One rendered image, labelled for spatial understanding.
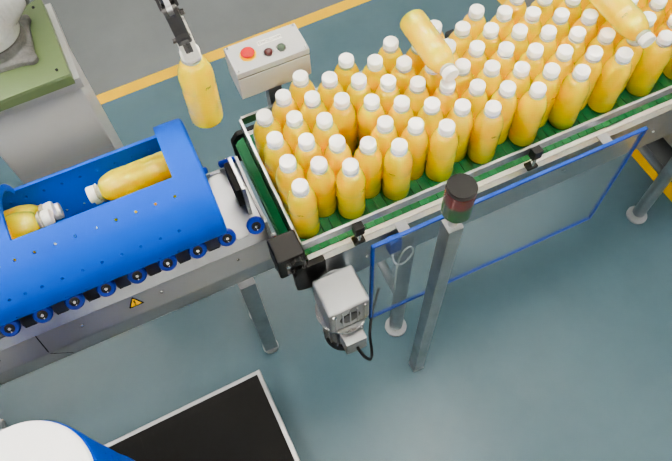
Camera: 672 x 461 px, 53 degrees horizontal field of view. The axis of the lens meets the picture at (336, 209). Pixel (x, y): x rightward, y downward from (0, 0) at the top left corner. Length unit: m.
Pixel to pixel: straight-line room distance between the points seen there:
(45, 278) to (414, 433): 1.42
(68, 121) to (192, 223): 0.75
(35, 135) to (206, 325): 0.95
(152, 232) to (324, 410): 1.20
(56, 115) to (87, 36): 1.51
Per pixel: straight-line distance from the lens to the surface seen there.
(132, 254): 1.49
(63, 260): 1.48
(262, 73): 1.76
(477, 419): 2.48
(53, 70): 1.97
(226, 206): 1.71
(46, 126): 2.11
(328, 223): 1.69
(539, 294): 2.66
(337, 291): 1.66
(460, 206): 1.34
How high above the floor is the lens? 2.40
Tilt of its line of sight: 61 degrees down
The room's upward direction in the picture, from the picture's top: 4 degrees counter-clockwise
